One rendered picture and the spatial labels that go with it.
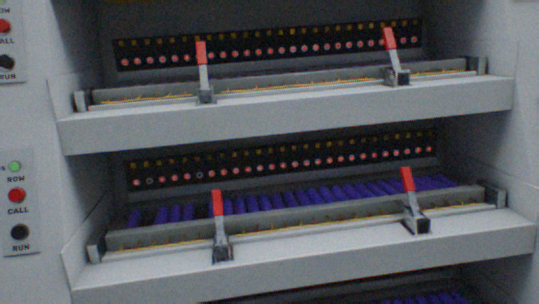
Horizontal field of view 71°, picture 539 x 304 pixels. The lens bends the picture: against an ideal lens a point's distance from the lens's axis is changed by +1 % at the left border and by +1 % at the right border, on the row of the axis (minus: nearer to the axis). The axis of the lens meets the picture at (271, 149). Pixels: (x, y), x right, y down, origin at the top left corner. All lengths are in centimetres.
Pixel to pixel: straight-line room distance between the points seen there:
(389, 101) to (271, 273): 27
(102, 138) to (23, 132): 9
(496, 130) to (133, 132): 52
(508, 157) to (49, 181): 62
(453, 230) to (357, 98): 22
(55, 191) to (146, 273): 15
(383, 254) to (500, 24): 37
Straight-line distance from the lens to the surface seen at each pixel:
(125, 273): 52
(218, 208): 50
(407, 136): 70
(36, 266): 54
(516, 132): 63
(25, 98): 54
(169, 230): 55
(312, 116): 50
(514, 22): 65
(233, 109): 48
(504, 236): 61
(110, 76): 73
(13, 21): 57
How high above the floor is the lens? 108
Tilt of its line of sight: 3 degrees up
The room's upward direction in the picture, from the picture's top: 7 degrees counter-clockwise
